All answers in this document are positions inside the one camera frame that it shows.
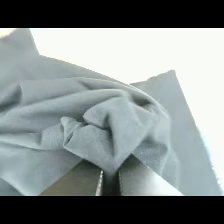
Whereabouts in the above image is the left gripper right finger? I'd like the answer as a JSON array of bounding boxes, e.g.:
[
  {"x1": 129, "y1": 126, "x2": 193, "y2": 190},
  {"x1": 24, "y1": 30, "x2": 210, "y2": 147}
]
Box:
[{"x1": 117, "y1": 154, "x2": 185, "y2": 196}]

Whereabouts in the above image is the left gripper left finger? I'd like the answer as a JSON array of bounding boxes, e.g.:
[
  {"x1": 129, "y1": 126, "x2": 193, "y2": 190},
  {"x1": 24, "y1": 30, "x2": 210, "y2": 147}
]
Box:
[{"x1": 39, "y1": 159, "x2": 105, "y2": 196}]

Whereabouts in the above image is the black garment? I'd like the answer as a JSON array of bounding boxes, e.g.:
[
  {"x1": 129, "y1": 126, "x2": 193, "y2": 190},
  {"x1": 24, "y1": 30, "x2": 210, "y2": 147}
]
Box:
[{"x1": 0, "y1": 28, "x2": 224, "y2": 196}]

